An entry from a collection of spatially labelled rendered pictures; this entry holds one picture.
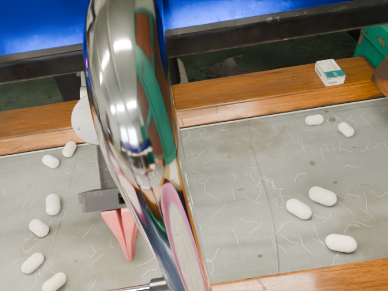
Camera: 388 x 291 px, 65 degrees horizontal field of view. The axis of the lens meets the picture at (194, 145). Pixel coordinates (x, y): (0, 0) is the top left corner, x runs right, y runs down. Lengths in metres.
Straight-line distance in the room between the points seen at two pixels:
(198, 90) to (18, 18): 0.46
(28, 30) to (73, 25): 0.03
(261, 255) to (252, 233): 0.03
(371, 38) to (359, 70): 0.07
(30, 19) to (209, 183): 0.36
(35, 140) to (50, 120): 0.05
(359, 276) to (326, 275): 0.04
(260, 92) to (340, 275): 0.36
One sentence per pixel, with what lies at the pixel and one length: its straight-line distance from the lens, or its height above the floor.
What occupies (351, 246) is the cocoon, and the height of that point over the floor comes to 0.76.
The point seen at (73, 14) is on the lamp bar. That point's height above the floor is 1.07.
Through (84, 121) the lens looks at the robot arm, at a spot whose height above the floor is 0.94.
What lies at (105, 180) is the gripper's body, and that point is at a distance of 0.42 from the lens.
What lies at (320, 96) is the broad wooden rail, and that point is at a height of 0.75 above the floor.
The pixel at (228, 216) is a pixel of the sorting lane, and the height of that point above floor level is 0.74.
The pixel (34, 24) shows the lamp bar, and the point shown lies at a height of 1.07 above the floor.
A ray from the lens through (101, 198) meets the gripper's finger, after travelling 0.41.
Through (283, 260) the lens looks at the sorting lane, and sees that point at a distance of 0.45.
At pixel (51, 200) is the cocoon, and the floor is 0.76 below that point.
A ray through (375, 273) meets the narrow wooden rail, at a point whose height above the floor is 0.76.
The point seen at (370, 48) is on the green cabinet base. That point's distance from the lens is 0.76.
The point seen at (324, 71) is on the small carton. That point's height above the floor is 0.79.
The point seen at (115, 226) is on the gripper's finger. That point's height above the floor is 0.80.
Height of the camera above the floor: 1.15
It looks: 47 degrees down
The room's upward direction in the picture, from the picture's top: 9 degrees counter-clockwise
